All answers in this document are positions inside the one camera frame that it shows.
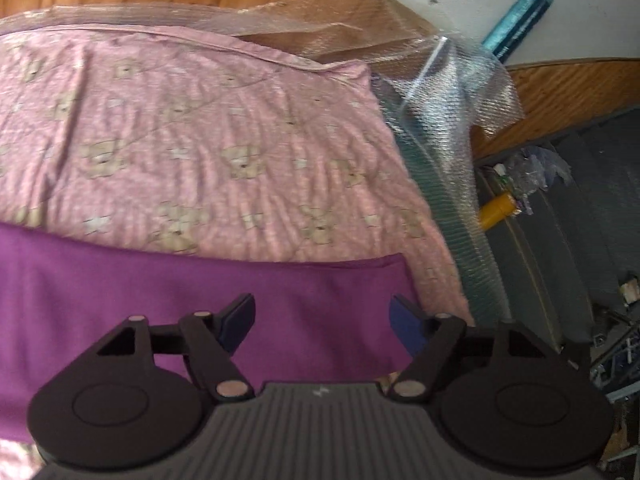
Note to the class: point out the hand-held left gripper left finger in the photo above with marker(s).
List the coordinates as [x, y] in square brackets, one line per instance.
[239, 317]

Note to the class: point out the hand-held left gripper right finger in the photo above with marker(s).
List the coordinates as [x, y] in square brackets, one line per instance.
[407, 325]

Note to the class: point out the purple garment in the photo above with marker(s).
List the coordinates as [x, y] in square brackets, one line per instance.
[310, 310]

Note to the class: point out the clear bubble wrap sheet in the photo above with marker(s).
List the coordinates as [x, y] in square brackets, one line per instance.
[450, 125]

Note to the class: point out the crumpled clear plastic bag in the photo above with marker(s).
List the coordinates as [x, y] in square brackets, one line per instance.
[537, 170]

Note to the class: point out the wooden side panel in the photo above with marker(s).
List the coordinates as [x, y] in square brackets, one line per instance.
[565, 95]

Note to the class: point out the teal foil roll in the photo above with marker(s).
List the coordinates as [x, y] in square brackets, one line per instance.
[517, 17]

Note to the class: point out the yellow plastic bottle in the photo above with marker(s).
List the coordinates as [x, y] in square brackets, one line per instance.
[496, 210]

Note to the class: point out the pink bear print blanket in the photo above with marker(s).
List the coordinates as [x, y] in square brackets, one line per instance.
[200, 135]

